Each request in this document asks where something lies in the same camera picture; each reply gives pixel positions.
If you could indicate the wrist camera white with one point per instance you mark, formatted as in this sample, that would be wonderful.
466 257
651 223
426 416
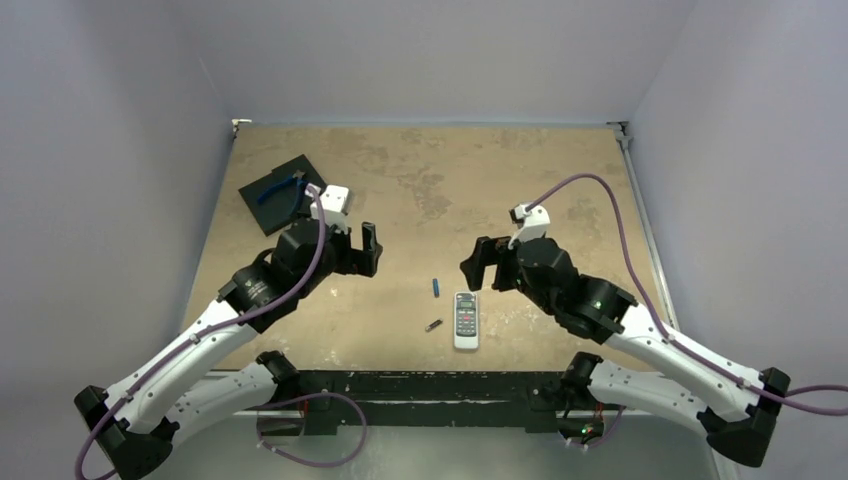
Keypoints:
531 223
335 202

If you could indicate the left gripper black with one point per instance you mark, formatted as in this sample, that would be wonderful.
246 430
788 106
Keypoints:
355 259

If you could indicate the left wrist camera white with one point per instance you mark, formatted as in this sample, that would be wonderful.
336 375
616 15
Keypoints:
335 202

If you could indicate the white remote control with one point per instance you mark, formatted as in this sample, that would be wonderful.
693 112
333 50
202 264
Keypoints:
466 321

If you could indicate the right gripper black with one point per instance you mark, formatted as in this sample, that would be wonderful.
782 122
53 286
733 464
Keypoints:
500 263

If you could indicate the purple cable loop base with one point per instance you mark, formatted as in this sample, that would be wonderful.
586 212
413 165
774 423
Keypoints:
317 423

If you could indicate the blue handled pliers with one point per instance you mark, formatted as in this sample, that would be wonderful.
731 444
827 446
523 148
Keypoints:
296 181

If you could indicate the black battery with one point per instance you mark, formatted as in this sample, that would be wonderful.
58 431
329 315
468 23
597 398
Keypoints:
433 325

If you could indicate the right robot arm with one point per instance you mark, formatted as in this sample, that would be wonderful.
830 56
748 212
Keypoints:
733 406

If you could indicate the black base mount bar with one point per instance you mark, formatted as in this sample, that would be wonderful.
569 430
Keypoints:
532 401

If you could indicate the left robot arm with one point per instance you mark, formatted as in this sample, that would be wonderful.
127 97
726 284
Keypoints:
140 420

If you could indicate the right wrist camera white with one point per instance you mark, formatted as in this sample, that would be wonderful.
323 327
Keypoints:
531 223

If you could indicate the black square pad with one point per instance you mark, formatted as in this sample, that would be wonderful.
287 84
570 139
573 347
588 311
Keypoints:
272 216

